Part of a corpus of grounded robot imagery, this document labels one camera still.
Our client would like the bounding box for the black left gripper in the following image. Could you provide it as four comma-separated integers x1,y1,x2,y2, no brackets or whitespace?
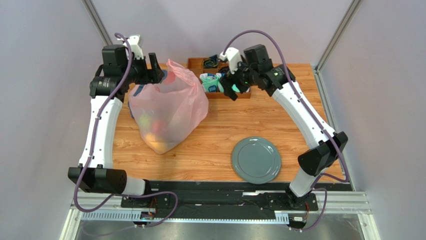
122,53,166,85

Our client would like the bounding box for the pink translucent plastic bag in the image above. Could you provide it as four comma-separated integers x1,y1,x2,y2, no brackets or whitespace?
128,59,209,150

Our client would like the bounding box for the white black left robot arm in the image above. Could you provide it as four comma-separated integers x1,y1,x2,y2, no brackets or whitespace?
67,43,165,196

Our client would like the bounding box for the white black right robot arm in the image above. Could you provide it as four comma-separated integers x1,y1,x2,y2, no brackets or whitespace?
218,44,348,198

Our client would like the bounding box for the green fake apple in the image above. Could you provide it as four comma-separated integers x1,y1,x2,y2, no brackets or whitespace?
137,112,155,132

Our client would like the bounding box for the red fake fruit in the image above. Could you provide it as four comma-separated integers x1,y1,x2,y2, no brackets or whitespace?
150,120,168,135

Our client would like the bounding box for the yellow fake fruit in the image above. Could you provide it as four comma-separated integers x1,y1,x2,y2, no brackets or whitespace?
145,133,174,155

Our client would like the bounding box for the teal white sock right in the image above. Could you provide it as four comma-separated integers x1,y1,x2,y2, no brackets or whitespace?
217,74,240,93

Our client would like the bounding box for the teal white sock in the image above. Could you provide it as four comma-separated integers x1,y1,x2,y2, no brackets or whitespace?
217,74,240,93
199,73,220,93

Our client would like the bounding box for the blue crumpled cloth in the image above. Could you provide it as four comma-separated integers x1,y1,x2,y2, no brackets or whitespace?
127,69,168,119

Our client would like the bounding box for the black rolled sock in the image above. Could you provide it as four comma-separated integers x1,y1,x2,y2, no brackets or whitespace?
218,66,232,76

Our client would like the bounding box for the teal white sock left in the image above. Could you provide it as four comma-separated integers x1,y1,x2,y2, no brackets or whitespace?
199,73,220,93

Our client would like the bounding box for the dark rolled sock back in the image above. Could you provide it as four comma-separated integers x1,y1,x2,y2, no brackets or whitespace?
202,54,220,69

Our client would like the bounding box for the wooden compartment tray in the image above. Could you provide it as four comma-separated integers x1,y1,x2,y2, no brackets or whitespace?
186,57,252,100

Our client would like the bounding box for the grey round plate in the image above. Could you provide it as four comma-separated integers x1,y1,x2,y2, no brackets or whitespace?
231,136,282,185

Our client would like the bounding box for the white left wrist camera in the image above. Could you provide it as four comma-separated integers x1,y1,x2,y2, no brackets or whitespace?
126,34,145,60

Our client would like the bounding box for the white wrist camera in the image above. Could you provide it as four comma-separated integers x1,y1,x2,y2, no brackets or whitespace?
218,47,243,75
126,34,145,60

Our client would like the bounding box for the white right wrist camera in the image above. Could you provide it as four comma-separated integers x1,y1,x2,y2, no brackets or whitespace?
218,47,243,75

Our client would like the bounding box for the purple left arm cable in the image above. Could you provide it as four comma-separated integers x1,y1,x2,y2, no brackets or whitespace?
73,32,179,229

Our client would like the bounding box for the aluminium frame rail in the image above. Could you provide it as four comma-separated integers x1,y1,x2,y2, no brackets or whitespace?
60,190,381,240

